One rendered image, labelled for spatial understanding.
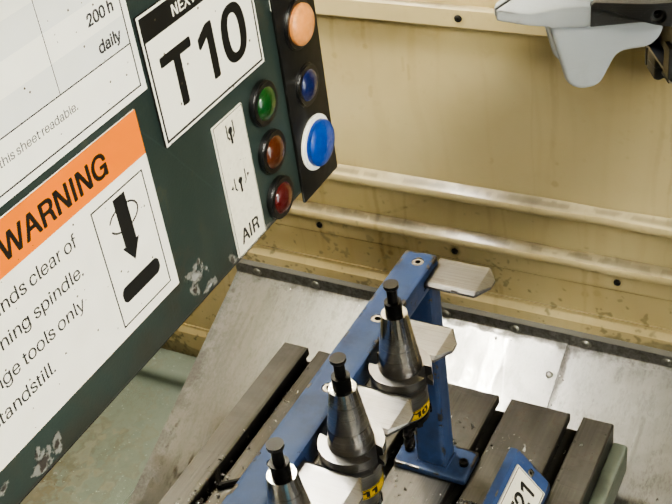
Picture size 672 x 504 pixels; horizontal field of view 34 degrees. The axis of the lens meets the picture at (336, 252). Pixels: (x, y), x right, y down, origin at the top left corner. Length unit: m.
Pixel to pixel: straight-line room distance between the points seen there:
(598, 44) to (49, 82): 0.32
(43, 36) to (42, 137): 0.04
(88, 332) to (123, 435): 1.52
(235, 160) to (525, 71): 0.88
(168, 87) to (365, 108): 1.05
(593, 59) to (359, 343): 0.54
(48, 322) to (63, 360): 0.02
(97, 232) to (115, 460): 1.50
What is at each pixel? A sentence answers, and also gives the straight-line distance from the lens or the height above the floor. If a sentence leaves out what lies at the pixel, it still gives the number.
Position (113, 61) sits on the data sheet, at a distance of 0.52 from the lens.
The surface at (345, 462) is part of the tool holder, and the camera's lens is 1.02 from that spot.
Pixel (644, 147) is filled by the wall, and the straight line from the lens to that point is 1.46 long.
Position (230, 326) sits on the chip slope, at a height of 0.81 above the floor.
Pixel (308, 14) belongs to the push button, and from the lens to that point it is 0.66.
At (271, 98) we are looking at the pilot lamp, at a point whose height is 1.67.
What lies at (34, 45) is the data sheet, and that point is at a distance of 0.48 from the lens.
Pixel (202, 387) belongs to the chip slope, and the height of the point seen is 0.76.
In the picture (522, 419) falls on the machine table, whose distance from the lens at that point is 1.50.
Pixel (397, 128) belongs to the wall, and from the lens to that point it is 1.58.
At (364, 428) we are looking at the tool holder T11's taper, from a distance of 1.01.
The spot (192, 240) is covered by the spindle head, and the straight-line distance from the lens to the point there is 0.60.
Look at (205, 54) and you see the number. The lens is 0.58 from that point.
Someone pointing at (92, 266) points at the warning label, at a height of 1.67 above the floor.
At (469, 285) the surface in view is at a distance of 1.21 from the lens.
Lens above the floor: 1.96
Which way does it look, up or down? 35 degrees down
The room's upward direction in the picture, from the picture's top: 9 degrees counter-clockwise
